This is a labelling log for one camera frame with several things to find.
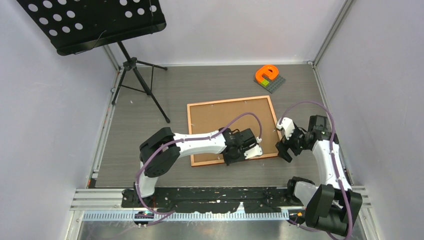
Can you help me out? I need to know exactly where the aluminium front rail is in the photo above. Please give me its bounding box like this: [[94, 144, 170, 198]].
[[70, 186, 373, 222]]

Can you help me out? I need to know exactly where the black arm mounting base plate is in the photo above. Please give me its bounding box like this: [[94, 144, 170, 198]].
[[121, 186, 308, 214]]

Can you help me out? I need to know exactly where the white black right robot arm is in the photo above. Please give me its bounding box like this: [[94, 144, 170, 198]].
[[275, 115, 363, 237]]

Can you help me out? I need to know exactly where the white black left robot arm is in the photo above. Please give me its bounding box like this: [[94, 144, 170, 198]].
[[134, 127, 263, 207]]

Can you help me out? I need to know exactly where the grey building baseplate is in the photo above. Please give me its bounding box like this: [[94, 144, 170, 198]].
[[253, 75, 286, 94]]

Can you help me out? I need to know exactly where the green building brick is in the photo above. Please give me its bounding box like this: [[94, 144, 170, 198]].
[[258, 79, 270, 88]]

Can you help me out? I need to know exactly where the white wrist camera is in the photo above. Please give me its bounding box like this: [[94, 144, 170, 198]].
[[276, 117, 296, 140], [244, 137, 263, 160]]

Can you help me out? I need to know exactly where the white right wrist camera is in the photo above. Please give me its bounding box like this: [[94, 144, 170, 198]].
[[276, 117, 296, 140]]

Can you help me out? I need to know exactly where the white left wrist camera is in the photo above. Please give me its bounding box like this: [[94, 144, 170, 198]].
[[244, 137, 263, 160]]

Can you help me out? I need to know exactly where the black perforated music stand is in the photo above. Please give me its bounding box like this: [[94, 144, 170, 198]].
[[16, 0, 169, 113]]

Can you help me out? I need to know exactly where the copper picture frame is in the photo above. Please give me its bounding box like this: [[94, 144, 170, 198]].
[[186, 95, 283, 168]]

